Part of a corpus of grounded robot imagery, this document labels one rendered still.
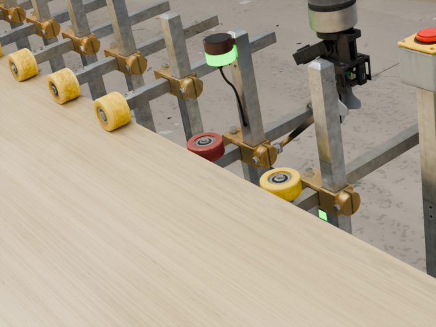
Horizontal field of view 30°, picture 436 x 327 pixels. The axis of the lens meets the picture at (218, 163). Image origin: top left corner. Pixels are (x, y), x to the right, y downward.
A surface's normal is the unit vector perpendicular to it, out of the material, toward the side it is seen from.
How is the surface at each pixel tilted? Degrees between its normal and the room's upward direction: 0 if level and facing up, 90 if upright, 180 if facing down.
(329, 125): 90
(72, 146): 0
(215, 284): 0
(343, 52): 90
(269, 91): 0
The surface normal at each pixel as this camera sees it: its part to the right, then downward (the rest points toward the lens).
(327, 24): -0.33, 0.52
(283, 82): -0.17, -0.86
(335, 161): 0.59, 0.31
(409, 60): -0.79, 0.42
